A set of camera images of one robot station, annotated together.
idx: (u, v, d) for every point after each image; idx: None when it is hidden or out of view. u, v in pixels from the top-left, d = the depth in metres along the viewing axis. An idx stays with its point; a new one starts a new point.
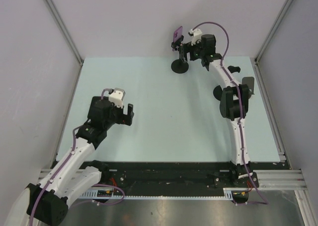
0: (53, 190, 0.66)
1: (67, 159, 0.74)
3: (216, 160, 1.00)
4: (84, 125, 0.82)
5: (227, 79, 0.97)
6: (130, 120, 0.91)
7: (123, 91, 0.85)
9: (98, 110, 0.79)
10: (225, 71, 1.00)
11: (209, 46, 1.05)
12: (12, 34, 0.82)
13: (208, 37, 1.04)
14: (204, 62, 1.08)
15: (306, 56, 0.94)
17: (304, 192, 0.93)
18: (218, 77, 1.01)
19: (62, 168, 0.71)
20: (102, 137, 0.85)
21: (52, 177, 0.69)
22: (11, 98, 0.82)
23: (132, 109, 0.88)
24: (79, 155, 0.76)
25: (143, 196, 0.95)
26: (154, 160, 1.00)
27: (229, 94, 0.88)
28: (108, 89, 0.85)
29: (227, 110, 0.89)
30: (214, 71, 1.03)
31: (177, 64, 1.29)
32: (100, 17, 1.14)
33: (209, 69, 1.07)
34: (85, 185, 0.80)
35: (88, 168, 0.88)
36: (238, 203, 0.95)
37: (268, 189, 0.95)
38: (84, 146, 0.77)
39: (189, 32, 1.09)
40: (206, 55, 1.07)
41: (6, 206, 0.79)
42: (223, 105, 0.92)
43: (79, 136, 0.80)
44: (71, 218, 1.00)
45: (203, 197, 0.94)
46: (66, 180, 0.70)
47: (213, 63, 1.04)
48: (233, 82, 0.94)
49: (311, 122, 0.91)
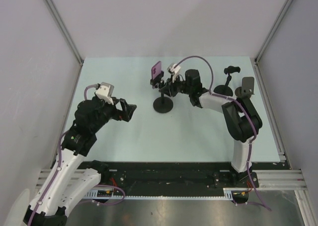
0: (43, 211, 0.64)
1: (54, 177, 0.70)
3: (215, 160, 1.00)
4: (70, 131, 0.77)
5: (223, 99, 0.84)
6: (127, 116, 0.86)
7: (110, 86, 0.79)
9: (80, 116, 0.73)
10: (216, 94, 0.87)
11: (197, 84, 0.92)
12: (12, 34, 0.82)
13: (194, 75, 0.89)
14: (195, 102, 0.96)
15: (307, 57, 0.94)
17: (304, 192, 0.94)
18: (215, 106, 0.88)
19: (50, 186, 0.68)
20: (92, 142, 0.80)
21: (40, 198, 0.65)
22: (11, 98, 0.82)
23: (124, 104, 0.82)
24: (67, 169, 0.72)
25: (143, 196, 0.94)
26: (155, 160, 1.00)
27: (229, 111, 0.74)
28: (94, 86, 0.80)
29: (237, 129, 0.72)
30: (207, 102, 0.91)
31: (160, 102, 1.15)
32: (100, 17, 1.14)
33: (202, 106, 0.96)
34: (84, 190, 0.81)
35: (88, 169, 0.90)
36: (238, 203, 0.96)
37: (268, 189, 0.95)
38: (70, 159, 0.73)
39: (169, 71, 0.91)
40: (195, 94, 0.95)
41: (7, 206, 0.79)
42: (231, 128, 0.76)
43: (65, 147, 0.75)
44: (71, 217, 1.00)
45: (204, 197, 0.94)
46: (55, 198, 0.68)
47: (203, 95, 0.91)
48: (229, 97, 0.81)
49: (311, 122, 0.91)
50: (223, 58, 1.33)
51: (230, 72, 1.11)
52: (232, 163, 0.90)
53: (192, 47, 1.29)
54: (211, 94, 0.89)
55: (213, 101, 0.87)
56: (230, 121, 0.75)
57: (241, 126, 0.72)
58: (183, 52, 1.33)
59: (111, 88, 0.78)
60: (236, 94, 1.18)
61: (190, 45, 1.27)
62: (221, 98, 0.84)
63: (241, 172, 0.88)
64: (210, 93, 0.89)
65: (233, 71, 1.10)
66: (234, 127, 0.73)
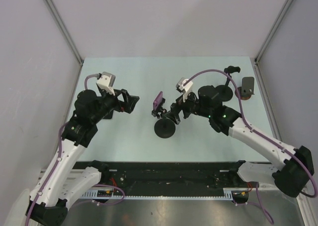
0: (43, 202, 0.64)
1: (54, 167, 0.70)
3: (216, 160, 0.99)
4: (70, 123, 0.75)
5: (276, 147, 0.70)
6: (129, 108, 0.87)
7: (111, 76, 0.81)
9: (80, 106, 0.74)
10: (261, 134, 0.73)
11: (217, 104, 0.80)
12: (12, 34, 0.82)
13: (211, 95, 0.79)
14: (220, 126, 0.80)
15: (307, 57, 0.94)
17: (304, 192, 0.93)
18: (253, 144, 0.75)
19: (50, 177, 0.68)
20: (93, 133, 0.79)
21: (40, 189, 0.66)
22: (11, 98, 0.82)
23: (126, 95, 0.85)
24: (67, 160, 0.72)
25: (143, 196, 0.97)
26: (155, 160, 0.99)
27: (293, 173, 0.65)
28: (95, 76, 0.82)
29: (295, 192, 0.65)
30: (241, 136, 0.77)
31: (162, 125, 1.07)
32: (100, 17, 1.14)
33: (229, 133, 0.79)
34: (84, 185, 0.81)
35: (88, 168, 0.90)
36: (238, 203, 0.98)
37: (268, 188, 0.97)
38: (71, 149, 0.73)
39: (179, 88, 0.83)
40: (218, 116, 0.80)
41: (6, 205, 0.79)
42: (285, 185, 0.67)
43: (65, 137, 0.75)
44: (70, 217, 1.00)
45: (204, 197, 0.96)
46: (55, 189, 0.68)
47: (237, 127, 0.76)
48: (286, 150, 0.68)
49: (312, 122, 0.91)
50: (223, 58, 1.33)
51: (230, 72, 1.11)
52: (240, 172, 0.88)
53: (192, 47, 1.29)
54: (252, 131, 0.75)
55: (252, 139, 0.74)
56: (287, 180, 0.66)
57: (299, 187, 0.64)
58: (184, 53, 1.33)
59: (112, 77, 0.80)
60: (236, 94, 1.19)
61: (190, 45, 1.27)
62: (273, 144, 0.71)
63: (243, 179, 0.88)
64: (249, 129, 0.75)
65: (233, 71, 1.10)
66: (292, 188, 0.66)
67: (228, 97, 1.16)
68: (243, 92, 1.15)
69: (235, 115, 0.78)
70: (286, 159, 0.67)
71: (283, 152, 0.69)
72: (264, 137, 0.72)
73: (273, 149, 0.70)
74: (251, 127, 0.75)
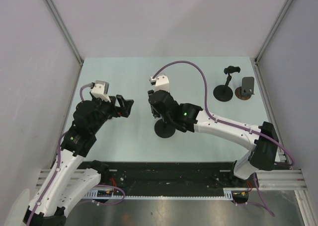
0: (42, 212, 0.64)
1: (53, 177, 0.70)
3: (215, 160, 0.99)
4: (68, 133, 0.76)
5: (243, 131, 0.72)
6: (125, 112, 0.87)
7: (105, 84, 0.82)
9: (78, 117, 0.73)
10: (225, 122, 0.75)
11: (171, 105, 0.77)
12: (12, 34, 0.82)
13: (161, 98, 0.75)
14: (185, 125, 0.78)
15: (307, 57, 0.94)
17: (304, 192, 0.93)
18: (222, 134, 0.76)
19: (49, 187, 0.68)
20: (92, 142, 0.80)
21: (39, 199, 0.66)
22: (11, 98, 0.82)
23: (122, 100, 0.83)
24: (66, 170, 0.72)
25: (143, 196, 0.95)
26: (154, 160, 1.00)
27: (266, 151, 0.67)
28: (88, 85, 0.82)
29: (270, 167, 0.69)
30: (208, 130, 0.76)
31: (162, 126, 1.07)
32: (100, 18, 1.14)
33: (194, 130, 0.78)
34: (83, 191, 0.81)
35: (88, 170, 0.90)
36: (238, 203, 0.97)
37: (268, 189, 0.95)
38: (69, 160, 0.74)
39: (150, 81, 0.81)
40: (179, 116, 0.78)
41: (7, 205, 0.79)
42: (261, 163, 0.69)
43: (64, 148, 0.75)
44: (71, 217, 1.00)
45: (204, 197, 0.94)
46: (54, 199, 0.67)
47: (201, 122, 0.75)
48: (254, 130, 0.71)
49: (311, 123, 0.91)
50: (223, 58, 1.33)
51: (230, 72, 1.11)
52: (236, 174, 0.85)
53: (192, 47, 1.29)
54: (217, 121, 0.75)
55: (219, 130, 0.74)
56: (261, 159, 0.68)
57: (271, 161, 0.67)
58: (184, 53, 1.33)
59: (106, 85, 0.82)
60: (236, 94, 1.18)
61: (190, 45, 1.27)
62: (239, 128, 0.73)
63: (237, 176, 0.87)
64: (214, 120, 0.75)
65: (233, 71, 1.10)
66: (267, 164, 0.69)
67: (228, 97, 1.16)
68: (243, 91, 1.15)
69: (194, 111, 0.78)
70: (256, 139, 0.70)
71: (251, 133, 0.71)
72: (229, 124, 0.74)
73: (240, 134, 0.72)
74: (214, 118, 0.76)
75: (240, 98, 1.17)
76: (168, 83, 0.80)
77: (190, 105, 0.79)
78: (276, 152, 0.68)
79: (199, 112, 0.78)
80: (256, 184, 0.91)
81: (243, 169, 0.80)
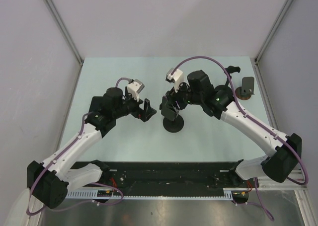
0: (55, 170, 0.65)
1: (73, 143, 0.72)
3: (216, 160, 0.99)
4: (94, 112, 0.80)
5: (268, 134, 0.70)
6: (145, 116, 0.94)
7: (141, 84, 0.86)
9: (108, 99, 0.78)
10: (254, 120, 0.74)
11: (207, 87, 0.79)
12: (12, 34, 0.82)
13: (199, 77, 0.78)
14: (213, 110, 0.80)
15: (307, 57, 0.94)
17: (304, 192, 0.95)
18: (246, 130, 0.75)
19: (67, 151, 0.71)
20: (111, 126, 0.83)
21: (56, 158, 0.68)
22: (11, 98, 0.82)
23: (147, 104, 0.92)
24: (86, 140, 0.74)
25: (143, 196, 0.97)
26: (155, 160, 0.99)
27: (284, 159, 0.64)
28: (127, 80, 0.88)
29: (282, 179, 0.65)
30: (234, 121, 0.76)
31: (170, 122, 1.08)
32: (100, 18, 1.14)
33: (220, 117, 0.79)
34: (85, 178, 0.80)
35: (91, 164, 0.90)
36: (238, 203, 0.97)
37: (268, 188, 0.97)
38: (91, 131, 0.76)
39: (168, 78, 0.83)
40: (211, 100, 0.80)
41: (5, 205, 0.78)
42: (274, 171, 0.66)
43: (88, 122, 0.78)
44: (71, 218, 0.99)
45: (204, 197, 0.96)
46: (68, 164, 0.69)
47: (230, 112, 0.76)
48: (278, 136, 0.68)
49: (312, 123, 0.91)
50: (224, 58, 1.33)
51: (230, 72, 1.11)
52: (238, 170, 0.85)
53: (192, 47, 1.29)
54: (246, 116, 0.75)
55: (245, 124, 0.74)
56: (275, 166, 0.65)
57: (284, 172, 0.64)
58: (184, 53, 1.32)
59: (142, 86, 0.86)
60: (236, 94, 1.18)
61: (191, 44, 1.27)
62: (266, 130, 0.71)
63: (237, 173, 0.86)
64: (243, 114, 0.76)
65: (233, 71, 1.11)
66: (279, 174, 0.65)
67: None
68: (243, 91, 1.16)
69: (228, 101, 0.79)
70: (278, 146, 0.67)
71: (275, 138, 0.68)
72: (257, 122, 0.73)
73: (265, 136, 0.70)
74: (245, 113, 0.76)
75: (240, 98, 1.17)
76: (183, 74, 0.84)
77: (226, 94, 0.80)
78: (294, 165, 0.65)
79: (232, 102, 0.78)
80: (255, 184, 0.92)
81: (249, 169, 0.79)
